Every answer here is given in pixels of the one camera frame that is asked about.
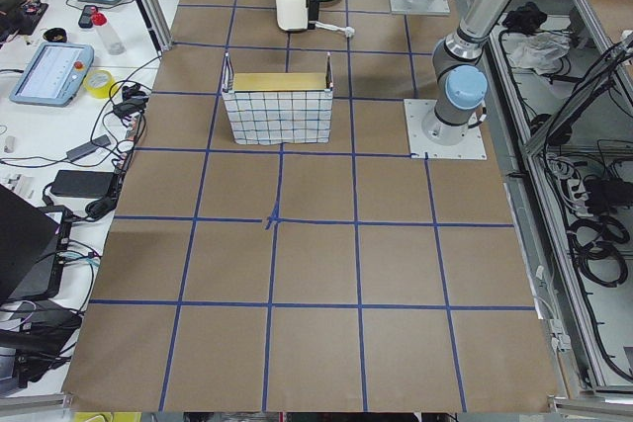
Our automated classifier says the white two-slot toaster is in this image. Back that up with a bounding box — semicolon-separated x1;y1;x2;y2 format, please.
275;0;308;33

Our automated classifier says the clear bottle red cap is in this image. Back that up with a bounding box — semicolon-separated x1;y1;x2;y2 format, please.
91;10;126;55

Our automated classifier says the black phone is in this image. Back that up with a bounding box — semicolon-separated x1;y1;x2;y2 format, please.
78;5;98;29

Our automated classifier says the yellow tape roll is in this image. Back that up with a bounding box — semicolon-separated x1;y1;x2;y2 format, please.
82;69;115;99

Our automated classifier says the near blue teach pendant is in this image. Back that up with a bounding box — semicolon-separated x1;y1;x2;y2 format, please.
9;42;94;107

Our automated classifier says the black power adapter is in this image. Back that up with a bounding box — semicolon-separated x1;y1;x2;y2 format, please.
50;170;115;199

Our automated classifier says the black laptop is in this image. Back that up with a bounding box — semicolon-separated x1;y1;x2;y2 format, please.
1;187;71;303

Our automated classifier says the white toaster power cable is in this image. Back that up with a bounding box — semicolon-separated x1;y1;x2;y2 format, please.
313;21;357;40

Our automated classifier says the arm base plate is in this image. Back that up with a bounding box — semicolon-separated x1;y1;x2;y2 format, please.
390;0;450;16
404;99;487;160

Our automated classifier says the checkered wire wooden shelf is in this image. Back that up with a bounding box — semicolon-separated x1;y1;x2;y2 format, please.
222;53;334;145

